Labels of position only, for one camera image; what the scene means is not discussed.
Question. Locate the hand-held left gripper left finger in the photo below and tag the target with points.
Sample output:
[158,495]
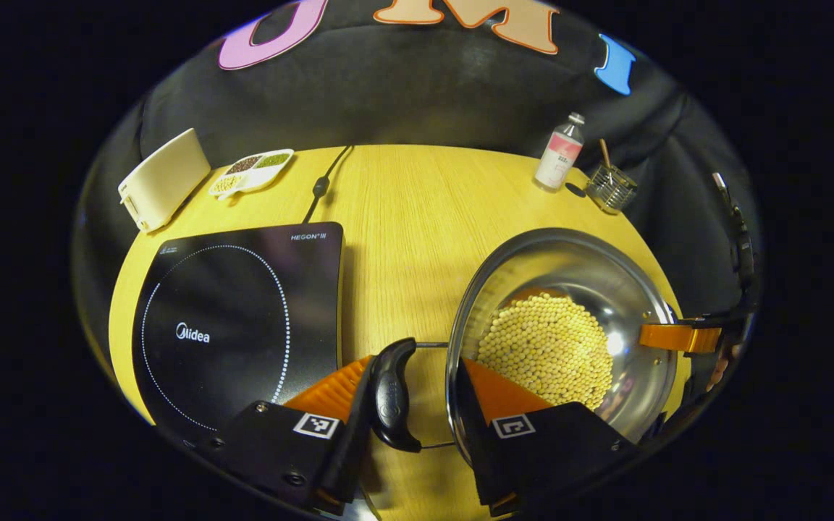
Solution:
[352,449]

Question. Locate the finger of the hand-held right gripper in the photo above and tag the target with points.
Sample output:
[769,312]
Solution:
[670,338]

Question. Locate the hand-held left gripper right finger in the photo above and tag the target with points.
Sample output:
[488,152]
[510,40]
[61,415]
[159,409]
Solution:
[475,449]

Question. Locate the pile of yellow soybeans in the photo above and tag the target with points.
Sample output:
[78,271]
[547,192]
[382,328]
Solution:
[547,347]

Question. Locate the black induction cooktop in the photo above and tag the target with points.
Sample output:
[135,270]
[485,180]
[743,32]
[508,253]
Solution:
[229,325]

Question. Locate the wooden stick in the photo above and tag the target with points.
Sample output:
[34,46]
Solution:
[606,153]

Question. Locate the clear bottle with pink label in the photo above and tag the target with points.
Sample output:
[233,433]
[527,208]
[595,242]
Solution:
[558,155]

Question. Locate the white divided bean plate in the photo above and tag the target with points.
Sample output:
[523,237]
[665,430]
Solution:
[250,172]

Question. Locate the white toaster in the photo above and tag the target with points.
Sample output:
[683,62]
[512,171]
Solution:
[163,177]

